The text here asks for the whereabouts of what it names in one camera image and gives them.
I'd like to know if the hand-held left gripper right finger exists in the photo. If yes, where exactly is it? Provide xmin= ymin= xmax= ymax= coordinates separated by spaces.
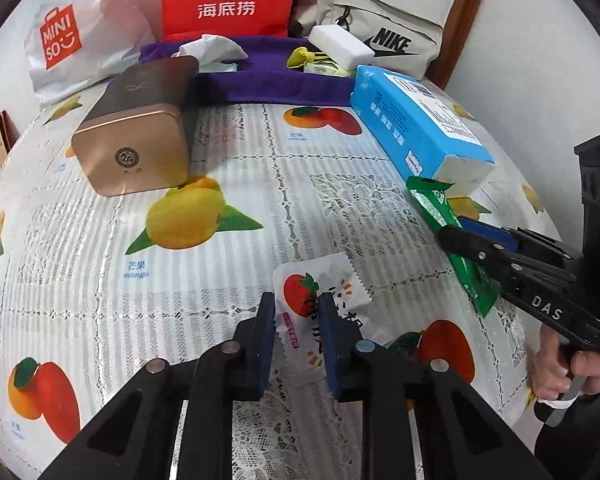
xmin=321 ymin=292 xmax=553 ymax=480

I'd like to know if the gold tin box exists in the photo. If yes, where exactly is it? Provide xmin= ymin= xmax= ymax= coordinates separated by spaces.
xmin=71 ymin=56 xmax=201 ymax=198

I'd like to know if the white plastic shopping bag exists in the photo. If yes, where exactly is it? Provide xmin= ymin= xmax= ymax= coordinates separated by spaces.
xmin=24 ymin=0 xmax=163 ymax=106

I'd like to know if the yellow clip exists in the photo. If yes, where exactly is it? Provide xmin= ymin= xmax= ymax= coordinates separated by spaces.
xmin=286 ymin=46 xmax=331 ymax=71

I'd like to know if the white rectangular block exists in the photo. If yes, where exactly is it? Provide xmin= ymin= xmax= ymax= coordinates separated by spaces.
xmin=306 ymin=24 xmax=376 ymax=71

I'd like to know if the purple cloth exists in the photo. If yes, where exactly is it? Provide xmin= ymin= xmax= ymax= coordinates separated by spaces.
xmin=140 ymin=35 xmax=361 ymax=106

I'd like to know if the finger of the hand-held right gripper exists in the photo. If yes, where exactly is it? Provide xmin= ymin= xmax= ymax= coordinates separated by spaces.
xmin=457 ymin=215 xmax=576 ymax=261
xmin=437 ymin=225 xmax=578 ymax=288

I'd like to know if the crumpled white tissue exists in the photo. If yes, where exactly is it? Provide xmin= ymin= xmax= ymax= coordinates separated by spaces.
xmin=172 ymin=34 xmax=248 ymax=68

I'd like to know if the green snack packet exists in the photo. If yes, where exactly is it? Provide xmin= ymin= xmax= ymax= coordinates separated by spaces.
xmin=406 ymin=176 xmax=506 ymax=318

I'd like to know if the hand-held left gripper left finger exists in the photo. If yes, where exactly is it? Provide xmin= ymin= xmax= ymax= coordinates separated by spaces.
xmin=39 ymin=292 xmax=277 ymax=480

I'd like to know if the brown wooden door frame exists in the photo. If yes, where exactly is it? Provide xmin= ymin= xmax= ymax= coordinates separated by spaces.
xmin=437 ymin=0 xmax=496 ymax=88

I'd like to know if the strawberry print snack packet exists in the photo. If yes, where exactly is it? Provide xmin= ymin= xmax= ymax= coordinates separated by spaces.
xmin=272 ymin=252 xmax=372 ymax=386

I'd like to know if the person's right hand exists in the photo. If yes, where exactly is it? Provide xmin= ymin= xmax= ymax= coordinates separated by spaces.
xmin=530 ymin=322 xmax=600 ymax=403

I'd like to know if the beige fabric bag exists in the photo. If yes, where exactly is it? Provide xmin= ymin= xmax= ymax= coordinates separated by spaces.
xmin=289 ymin=0 xmax=445 ymax=81

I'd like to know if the blue tissue pack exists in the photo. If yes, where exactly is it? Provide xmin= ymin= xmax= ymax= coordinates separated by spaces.
xmin=349 ymin=64 xmax=496 ymax=198

